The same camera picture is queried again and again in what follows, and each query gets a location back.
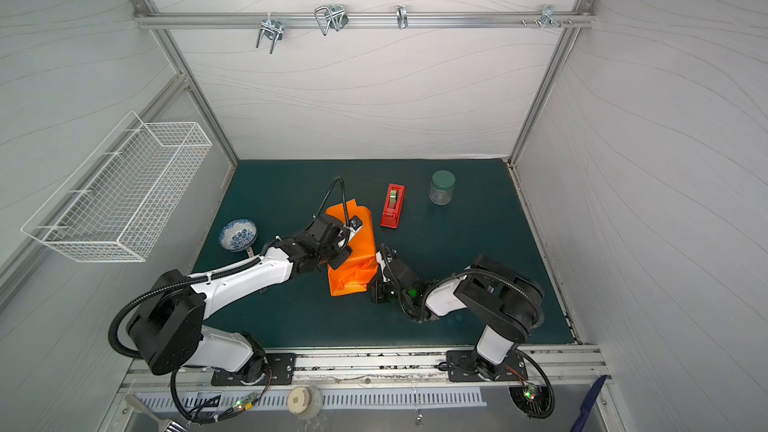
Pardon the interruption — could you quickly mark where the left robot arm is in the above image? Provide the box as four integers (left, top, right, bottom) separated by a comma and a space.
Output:
108, 214, 364, 384

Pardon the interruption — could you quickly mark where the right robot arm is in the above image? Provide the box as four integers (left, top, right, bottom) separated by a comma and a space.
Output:
368, 244, 545, 382

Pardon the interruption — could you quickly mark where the red tape dispenser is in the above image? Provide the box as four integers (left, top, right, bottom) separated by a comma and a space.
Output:
380, 184, 405, 229

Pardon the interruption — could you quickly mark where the green table mat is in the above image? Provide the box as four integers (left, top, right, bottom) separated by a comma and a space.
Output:
195, 159, 573, 348

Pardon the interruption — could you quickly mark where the blue white ceramic spoon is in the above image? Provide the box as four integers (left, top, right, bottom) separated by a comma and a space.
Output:
218, 218, 258, 257

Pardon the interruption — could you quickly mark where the glass jar green lid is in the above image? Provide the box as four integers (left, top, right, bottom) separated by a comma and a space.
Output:
429, 169, 456, 206

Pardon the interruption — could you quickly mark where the round white puck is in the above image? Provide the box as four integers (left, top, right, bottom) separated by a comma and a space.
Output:
286, 386, 324, 421

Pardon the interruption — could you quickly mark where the metal U-bolt clamp left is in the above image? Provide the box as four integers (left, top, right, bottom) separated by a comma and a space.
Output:
255, 17, 284, 54

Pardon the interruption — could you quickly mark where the metal u-bolt clamp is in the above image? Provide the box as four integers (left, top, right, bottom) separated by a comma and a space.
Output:
255, 17, 284, 54
314, 4, 349, 36

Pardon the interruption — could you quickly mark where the metal U-bolt clamp middle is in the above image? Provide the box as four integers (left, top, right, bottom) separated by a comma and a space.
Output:
314, 4, 349, 36

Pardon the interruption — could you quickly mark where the small metal hook clamp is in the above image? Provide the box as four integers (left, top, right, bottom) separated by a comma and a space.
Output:
396, 5, 408, 30

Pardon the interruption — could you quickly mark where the metal spatula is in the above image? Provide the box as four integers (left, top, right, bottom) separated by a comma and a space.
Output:
124, 394, 186, 432

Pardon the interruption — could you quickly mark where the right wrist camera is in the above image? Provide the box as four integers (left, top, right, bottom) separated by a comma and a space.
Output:
376, 251, 389, 281

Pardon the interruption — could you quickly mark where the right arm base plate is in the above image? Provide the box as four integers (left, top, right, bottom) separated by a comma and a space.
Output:
436, 349, 528, 383

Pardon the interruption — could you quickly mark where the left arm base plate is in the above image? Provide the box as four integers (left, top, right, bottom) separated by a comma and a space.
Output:
211, 353, 297, 387

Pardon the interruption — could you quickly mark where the blue handled tool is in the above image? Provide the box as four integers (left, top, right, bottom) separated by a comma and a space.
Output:
570, 375, 608, 432

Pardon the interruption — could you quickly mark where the white wire basket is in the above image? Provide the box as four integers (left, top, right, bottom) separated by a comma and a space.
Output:
21, 111, 212, 263

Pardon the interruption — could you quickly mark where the white slotted cable duct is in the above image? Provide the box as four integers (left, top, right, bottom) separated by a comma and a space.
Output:
132, 387, 487, 413

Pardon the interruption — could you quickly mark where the aluminium crossbar rail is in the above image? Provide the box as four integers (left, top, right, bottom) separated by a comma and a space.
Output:
134, 9, 597, 30

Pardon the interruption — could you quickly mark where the metal bracket clamp right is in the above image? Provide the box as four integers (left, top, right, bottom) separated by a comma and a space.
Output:
520, 5, 574, 30

